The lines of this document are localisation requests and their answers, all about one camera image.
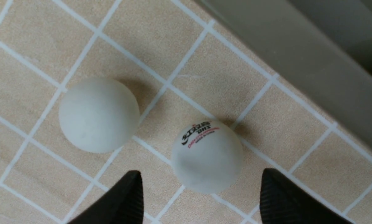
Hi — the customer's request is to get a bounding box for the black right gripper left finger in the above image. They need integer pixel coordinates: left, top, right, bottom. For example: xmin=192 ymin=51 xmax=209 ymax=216
xmin=69 ymin=170 xmax=144 ymax=224

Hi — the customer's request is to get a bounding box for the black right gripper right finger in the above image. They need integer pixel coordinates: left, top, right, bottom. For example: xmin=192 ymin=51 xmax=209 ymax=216
xmin=260 ymin=168 xmax=351 ymax=224

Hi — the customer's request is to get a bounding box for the plain white ball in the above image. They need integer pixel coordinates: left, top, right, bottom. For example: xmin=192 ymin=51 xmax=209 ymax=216
xmin=58 ymin=77 xmax=140 ymax=153

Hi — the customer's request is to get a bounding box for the peach checkered tablecloth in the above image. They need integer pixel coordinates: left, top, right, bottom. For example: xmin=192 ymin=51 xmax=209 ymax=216
xmin=0 ymin=0 xmax=372 ymax=224

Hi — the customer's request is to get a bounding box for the olive green plastic bin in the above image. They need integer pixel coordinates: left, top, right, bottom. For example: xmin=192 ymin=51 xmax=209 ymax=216
xmin=196 ymin=0 xmax=372 ymax=150

